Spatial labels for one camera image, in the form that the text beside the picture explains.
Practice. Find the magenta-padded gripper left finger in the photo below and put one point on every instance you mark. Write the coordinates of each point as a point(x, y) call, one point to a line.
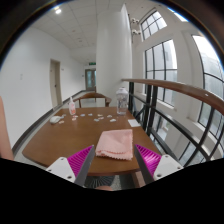
point(61, 166)

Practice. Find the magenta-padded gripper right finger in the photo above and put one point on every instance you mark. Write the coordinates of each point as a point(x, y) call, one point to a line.
point(166, 165)

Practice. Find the pink towel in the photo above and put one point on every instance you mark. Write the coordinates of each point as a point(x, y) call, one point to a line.
point(115, 143)

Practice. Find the small colourful sticker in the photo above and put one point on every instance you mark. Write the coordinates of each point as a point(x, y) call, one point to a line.
point(113, 120)
point(61, 122)
point(96, 119)
point(82, 115)
point(100, 115)
point(90, 114)
point(109, 116)
point(74, 119)
point(75, 116)
point(101, 118)
point(64, 115)

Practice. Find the white paper sheet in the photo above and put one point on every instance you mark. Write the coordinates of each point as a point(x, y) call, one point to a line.
point(134, 123)

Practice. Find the person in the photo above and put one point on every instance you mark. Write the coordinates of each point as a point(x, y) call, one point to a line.
point(5, 133)

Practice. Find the clear plastic drink bottle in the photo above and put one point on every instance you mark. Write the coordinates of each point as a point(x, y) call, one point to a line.
point(122, 101)

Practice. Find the wooden armchair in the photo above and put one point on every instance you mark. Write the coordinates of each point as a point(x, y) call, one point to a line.
point(93, 95)

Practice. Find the black railing with wooden handrail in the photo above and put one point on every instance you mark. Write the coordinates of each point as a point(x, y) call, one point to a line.
point(186, 89)

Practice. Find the glass double door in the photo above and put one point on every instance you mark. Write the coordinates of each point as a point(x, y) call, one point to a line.
point(90, 80)

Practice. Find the tall black-framed window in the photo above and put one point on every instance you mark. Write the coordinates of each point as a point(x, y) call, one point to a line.
point(159, 66)

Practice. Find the large curved black-framed window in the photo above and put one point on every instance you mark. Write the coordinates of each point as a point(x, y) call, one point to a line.
point(210, 70)

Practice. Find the green exit sign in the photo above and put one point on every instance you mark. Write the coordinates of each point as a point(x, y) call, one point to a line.
point(92, 63)

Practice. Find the arched black-framed window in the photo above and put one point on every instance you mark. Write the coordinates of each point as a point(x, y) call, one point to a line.
point(153, 25)

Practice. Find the round ceiling light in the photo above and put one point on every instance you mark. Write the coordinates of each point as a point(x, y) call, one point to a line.
point(58, 11)

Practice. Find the white door in wall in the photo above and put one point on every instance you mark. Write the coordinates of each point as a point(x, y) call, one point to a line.
point(55, 83)

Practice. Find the white security camera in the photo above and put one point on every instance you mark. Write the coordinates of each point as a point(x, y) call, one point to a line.
point(135, 32)
point(135, 21)

